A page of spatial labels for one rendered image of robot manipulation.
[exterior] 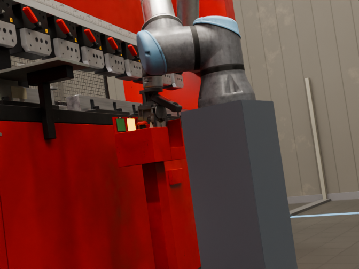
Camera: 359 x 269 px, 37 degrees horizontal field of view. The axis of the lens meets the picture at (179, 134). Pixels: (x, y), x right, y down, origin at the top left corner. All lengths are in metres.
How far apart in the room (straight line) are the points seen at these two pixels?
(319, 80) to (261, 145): 5.03
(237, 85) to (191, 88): 2.46
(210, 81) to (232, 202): 0.30
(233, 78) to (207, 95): 0.08
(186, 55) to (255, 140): 0.27
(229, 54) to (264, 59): 5.28
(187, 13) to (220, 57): 0.47
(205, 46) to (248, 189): 0.37
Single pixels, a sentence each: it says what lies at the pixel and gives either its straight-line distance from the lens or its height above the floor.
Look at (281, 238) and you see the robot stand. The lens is 1.40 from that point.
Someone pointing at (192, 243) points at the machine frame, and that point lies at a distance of 2.79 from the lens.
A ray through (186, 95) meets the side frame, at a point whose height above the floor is 1.12.
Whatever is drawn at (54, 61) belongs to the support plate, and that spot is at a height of 0.99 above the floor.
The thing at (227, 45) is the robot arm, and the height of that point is 0.92.
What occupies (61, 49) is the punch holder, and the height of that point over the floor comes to 1.13.
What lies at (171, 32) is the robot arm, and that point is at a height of 0.97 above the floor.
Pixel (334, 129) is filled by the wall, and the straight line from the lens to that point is 6.29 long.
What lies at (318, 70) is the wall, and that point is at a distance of 6.37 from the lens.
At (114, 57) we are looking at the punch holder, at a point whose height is 1.16.
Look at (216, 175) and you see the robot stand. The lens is 1.33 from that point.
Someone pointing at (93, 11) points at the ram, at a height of 1.35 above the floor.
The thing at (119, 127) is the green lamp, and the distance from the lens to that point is 1.94.
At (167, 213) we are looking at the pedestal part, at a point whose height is 0.47.
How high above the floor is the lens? 0.64
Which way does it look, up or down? 3 degrees up
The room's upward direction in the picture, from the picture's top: 8 degrees counter-clockwise
